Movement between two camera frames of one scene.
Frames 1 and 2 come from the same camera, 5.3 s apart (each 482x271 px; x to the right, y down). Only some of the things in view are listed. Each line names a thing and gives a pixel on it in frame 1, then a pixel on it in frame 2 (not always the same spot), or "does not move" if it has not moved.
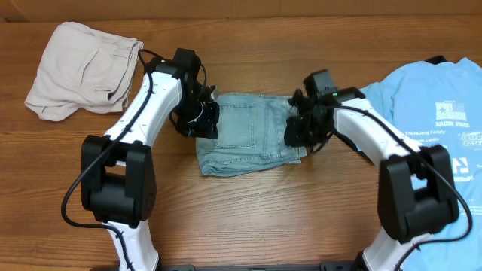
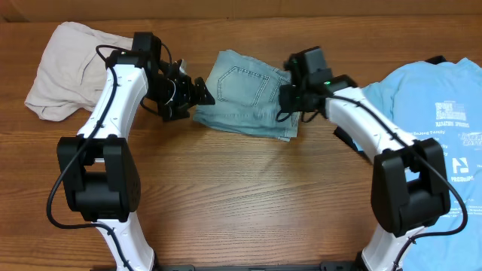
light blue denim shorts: [251, 136] -> [247, 92]
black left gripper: [208, 118] -> [187, 95]
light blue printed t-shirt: [434, 105] does not move
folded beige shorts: [82, 68] does not move
